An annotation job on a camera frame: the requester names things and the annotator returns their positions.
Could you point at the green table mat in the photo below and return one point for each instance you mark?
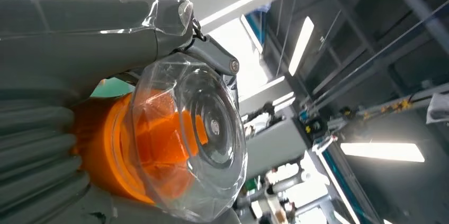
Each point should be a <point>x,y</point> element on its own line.
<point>112,89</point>

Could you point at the white ceiling light panel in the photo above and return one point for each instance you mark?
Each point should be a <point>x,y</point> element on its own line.
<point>301,45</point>
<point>382,152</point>

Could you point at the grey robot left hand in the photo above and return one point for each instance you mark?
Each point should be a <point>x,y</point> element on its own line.
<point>77,43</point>

